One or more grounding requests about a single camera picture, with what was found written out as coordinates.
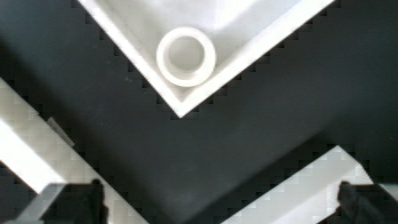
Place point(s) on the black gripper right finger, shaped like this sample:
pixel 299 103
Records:
pixel 366 205

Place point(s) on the white obstacle wall front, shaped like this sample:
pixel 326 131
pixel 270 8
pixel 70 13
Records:
pixel 40 156

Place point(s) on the white square table top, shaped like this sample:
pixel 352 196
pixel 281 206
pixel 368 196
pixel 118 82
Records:
pixel 192 40

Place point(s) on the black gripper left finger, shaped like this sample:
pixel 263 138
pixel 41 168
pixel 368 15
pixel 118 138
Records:
pixel 79 207

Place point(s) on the white obstacle wall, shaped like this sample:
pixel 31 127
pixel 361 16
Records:
pixel 301 201
pixel 40 156

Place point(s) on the white obstacle wall right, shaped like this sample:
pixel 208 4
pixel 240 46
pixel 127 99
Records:
pixel 301 201

